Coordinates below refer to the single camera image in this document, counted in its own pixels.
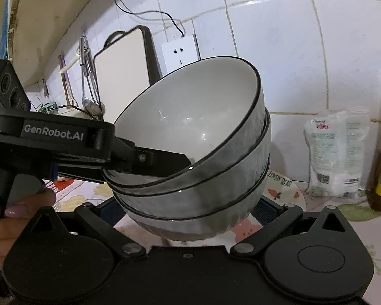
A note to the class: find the white cutting board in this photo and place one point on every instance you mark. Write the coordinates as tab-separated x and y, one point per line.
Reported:
120	76

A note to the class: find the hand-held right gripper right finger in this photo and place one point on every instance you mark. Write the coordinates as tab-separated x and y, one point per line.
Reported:
266	214

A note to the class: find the metal ladle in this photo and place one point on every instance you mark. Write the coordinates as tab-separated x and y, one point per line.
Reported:
97	101

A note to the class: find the metal spoon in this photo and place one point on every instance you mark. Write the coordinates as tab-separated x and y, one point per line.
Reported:
88	101

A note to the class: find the white bowl black rim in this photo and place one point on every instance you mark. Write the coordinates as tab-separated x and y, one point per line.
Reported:
209	225
241	173
193	101

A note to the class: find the white rabbit carrot plate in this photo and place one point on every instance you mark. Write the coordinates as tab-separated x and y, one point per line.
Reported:
282	191

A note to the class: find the white salt bag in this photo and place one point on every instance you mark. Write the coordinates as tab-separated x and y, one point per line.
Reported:
336	152

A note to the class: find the white wall socket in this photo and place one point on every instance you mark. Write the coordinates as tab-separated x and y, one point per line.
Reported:
181	52

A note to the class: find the person's left hand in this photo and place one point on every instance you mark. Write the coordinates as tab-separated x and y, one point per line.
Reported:
9	235

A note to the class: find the floral tablecloth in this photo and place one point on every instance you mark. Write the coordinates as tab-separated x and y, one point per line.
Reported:
352	238

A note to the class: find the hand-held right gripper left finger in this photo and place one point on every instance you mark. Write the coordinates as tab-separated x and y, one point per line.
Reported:
109	213

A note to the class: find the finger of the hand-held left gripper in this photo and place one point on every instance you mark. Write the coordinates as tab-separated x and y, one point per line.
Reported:
82	173
152	160

